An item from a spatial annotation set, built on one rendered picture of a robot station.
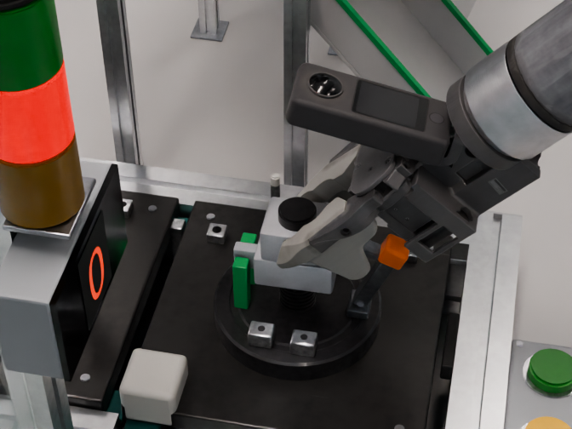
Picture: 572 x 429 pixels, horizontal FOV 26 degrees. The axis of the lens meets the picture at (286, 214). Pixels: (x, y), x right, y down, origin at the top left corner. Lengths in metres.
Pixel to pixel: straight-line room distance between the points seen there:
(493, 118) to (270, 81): 0.66
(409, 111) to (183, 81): 0.63
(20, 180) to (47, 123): 0.04
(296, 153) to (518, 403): 0.33
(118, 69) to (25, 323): 0.48
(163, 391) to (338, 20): 0.37
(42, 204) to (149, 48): 0.82
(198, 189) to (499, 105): 0.43
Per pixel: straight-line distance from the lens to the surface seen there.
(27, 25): 0.64
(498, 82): 0.83
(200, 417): 0.99
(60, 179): 0.70
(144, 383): 0.98
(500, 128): 0.83
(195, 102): 1.43
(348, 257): 0.94
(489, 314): 1.09
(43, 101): 0.67
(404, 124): 0.86
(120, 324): 1.05
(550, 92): 0.81
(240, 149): 1.37
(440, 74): 1.23
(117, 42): 1.15
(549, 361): 1.04
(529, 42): 0.82
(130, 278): 1.09
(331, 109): 0.85
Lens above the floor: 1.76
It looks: 44 degrees down
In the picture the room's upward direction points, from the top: straight up
